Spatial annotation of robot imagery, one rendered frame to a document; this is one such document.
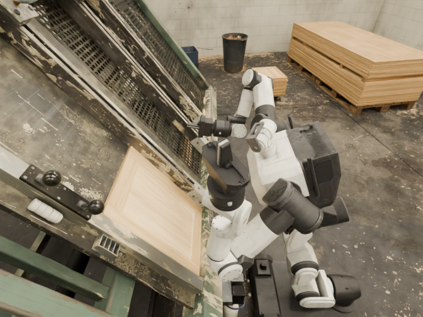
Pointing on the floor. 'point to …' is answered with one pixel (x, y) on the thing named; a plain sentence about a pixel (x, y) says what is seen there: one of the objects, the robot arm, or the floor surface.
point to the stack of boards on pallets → (357, 65)
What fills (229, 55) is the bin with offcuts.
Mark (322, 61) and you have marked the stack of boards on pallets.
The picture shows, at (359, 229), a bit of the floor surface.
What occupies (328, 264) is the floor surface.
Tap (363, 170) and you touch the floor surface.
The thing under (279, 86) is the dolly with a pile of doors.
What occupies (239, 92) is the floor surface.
